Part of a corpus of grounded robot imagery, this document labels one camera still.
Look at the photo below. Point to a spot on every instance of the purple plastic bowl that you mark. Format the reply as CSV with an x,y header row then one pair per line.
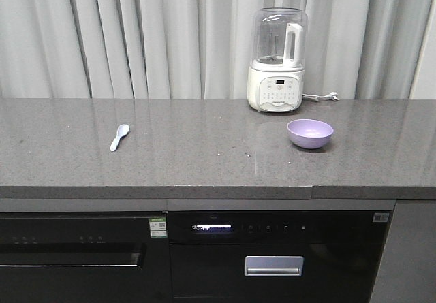
x,y
309,133

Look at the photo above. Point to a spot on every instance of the light blue plastic spoon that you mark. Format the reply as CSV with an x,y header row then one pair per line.
x,y
122,130

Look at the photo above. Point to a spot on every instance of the white blender with clear jar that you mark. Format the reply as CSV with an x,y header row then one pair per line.
x,y
277,66

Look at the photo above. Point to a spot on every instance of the green white energy label sticker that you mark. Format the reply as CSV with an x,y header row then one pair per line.
x,y
158,227

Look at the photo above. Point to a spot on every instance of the black built-in appliance with display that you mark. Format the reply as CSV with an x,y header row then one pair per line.
x,y
341,248

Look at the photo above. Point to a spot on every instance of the small white QR sticker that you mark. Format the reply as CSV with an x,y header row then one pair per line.
x,y
381,217

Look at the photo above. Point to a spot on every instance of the grey pleated curtain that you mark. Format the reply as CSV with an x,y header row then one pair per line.
x,y
200,49

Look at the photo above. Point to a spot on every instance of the black built-in dishwasher left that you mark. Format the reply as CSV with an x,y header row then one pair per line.
x,y
84,257

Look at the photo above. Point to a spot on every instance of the silver recessed door handle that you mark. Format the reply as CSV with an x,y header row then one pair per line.
x,y
274,266

